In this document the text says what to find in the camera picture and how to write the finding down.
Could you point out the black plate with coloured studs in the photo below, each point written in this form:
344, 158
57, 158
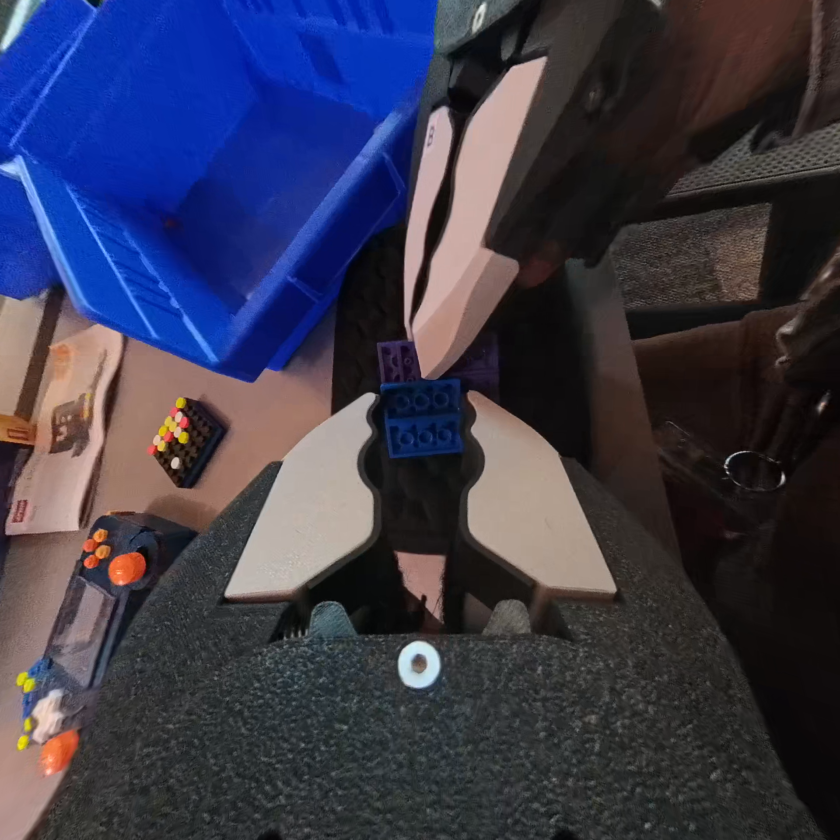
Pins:
190, 453

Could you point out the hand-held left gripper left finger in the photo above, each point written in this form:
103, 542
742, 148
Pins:
308, 512

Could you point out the white instruction booklet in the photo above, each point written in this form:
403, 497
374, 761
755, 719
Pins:
59, 472

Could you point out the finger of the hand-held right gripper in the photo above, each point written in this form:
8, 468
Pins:
485, 216
430, 170

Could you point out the blue brick plate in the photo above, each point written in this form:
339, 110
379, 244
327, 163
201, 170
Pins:
420, 433

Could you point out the blue brick game console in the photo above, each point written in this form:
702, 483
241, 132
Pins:
98, 590

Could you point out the person's right hand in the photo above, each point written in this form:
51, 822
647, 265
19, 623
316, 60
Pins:
722, 72

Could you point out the blue and yellow toy box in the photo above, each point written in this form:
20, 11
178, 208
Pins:
13, 430

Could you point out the blue plastic bin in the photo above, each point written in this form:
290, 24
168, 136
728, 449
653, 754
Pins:
197, 164
26, 216

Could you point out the large purple brick plate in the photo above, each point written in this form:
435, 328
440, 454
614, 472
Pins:
397, 361

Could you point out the brown leather bag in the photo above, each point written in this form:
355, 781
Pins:
807, 328

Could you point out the black mouse wrist rest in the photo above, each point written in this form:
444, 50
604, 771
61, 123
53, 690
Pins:
367, 295

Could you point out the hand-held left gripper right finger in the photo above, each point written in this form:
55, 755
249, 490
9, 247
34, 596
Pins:
531, 512

